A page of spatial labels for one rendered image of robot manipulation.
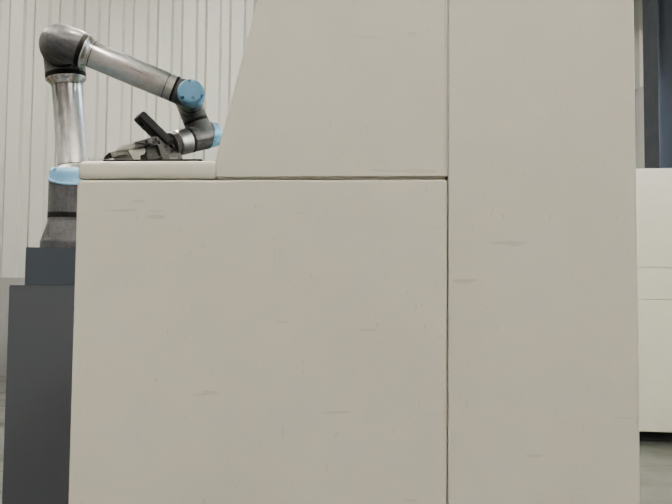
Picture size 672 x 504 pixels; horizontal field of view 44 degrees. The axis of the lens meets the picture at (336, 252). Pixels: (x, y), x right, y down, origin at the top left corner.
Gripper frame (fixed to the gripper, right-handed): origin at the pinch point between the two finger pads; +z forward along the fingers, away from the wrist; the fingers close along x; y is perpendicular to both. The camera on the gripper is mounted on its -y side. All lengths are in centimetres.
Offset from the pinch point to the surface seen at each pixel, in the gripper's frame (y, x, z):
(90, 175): 15, -89, 52
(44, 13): -239, 610, -299
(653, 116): 63, 184, -643
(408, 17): 8, -126, 11
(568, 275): 52, -138, 8
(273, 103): 14, -110, 29
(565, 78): 24, -141, -1
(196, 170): 20, -101, 40
